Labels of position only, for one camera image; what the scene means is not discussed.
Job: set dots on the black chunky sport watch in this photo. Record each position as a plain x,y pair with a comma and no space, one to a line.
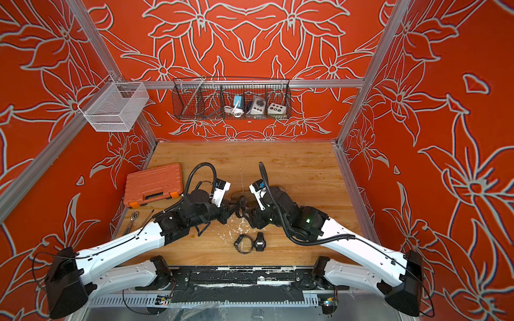
244,244

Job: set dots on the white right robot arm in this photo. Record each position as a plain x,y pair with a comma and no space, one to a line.
397,276

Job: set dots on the white mesh wall basket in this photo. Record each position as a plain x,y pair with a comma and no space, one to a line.
114,109

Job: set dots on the small circuit board right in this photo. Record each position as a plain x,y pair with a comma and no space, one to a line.
329,306

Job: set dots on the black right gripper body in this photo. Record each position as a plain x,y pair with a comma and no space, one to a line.
262,218

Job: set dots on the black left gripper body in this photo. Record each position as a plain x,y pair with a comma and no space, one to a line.
213,213

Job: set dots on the blue white small box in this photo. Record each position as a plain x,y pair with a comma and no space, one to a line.
238,102

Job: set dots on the black digital square watch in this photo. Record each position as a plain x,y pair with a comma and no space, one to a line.
260,242

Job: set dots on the white box with dots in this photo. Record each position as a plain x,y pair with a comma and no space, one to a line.
276,110

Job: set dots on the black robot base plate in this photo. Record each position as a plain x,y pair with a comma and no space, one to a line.
246,285

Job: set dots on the black watch dark red dial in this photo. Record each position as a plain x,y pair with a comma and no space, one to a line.
242,207

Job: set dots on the white grey round device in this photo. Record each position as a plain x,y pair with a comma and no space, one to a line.
257,107

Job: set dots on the green handled ratchet wrench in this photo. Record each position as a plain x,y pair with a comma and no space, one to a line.
133,218

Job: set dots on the black wire wall basket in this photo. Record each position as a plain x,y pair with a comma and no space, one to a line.
212,98

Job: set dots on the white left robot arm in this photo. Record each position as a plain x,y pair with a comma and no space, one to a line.
73,276

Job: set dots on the small circuit board left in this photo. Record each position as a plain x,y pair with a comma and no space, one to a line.
163,300

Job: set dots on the orange plastic tool case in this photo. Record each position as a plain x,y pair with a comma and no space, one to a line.
155,184

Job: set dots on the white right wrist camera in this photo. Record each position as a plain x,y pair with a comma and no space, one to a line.
257,188

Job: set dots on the small circuit board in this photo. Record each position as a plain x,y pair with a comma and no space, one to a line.
329,306
163,300

